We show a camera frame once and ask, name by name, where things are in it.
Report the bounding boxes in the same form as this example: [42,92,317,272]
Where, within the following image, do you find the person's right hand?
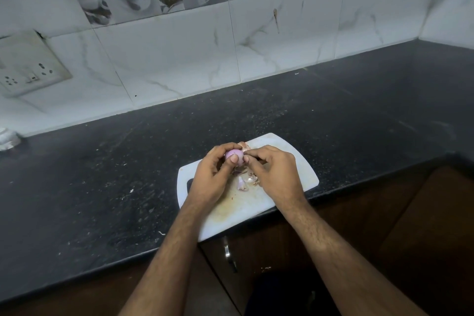
[242,144,308,216]

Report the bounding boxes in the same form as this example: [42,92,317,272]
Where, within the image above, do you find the white wall socket plate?
[0,29,73,98]

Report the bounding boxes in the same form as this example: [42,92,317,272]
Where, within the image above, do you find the person's dark trousers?
[244,267,342,316]

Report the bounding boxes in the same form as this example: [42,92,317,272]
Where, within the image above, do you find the small pink onion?
[224,149,245,167]

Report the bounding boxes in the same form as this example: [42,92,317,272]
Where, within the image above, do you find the person's left hand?
[183,142,245,213]

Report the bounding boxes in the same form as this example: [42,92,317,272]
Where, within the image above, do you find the metal cabinet door handle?
[222,236,238,274]

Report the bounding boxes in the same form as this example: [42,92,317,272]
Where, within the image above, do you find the onion peel scraps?
[237,173,260,193]

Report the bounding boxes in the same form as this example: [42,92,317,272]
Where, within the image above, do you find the white scalloped ceramic cup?
[0,127,23,152]

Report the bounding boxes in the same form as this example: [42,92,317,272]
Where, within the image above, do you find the white plastic cutting board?
[176,132,320,242]

